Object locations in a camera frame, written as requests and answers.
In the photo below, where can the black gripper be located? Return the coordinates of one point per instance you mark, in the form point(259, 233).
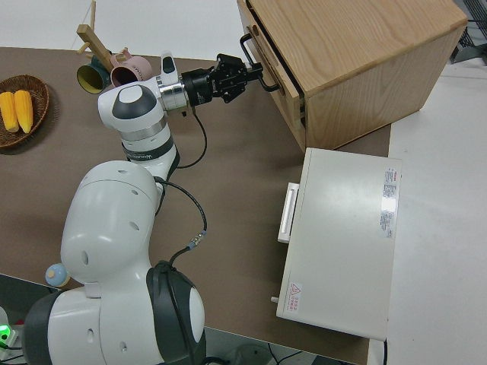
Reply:
point(201, 87)

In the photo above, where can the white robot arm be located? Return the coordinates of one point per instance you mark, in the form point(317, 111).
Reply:
point(110, 235)

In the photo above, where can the light wooden drawer cabinet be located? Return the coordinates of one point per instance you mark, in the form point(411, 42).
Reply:
point(361, 57)

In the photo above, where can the brown table mat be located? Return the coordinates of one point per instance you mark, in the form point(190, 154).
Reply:
point(236, 171)

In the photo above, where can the pink mug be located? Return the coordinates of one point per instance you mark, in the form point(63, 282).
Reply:
point(133, 72)

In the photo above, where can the wooden mug tree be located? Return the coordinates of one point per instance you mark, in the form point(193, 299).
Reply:
point(95, 42)

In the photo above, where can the dark blue mug yellow inside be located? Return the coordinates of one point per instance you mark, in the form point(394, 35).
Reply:
point(89, 78)

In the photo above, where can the white toaster oven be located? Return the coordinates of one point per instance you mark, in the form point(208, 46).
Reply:
point(342, 243)

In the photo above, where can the brown wicker basket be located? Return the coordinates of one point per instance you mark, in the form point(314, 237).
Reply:
point(40, 102)

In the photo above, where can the yellow corn cob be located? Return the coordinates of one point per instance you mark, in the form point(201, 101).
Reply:
point(24, 110)
point(7, 112)

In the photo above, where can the blue dome bell wooden base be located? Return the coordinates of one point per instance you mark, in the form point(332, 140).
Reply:
point(57, 275)

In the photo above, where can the black mesh frame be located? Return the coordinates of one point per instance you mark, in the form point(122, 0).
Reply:
point(472, 38)

